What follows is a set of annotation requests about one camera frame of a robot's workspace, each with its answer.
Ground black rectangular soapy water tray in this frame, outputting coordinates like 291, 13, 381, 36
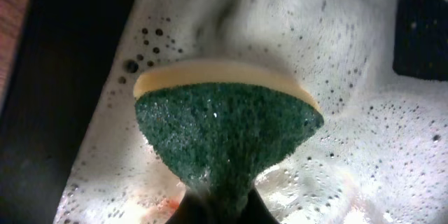
1, 0, 447, 223

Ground green yellow sponge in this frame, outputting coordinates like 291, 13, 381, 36
133, 60, 324, 214

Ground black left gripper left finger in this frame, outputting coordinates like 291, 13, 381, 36
166, 191, 209, 224

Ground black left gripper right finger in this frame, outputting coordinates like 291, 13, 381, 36
241, 188, 279, 224

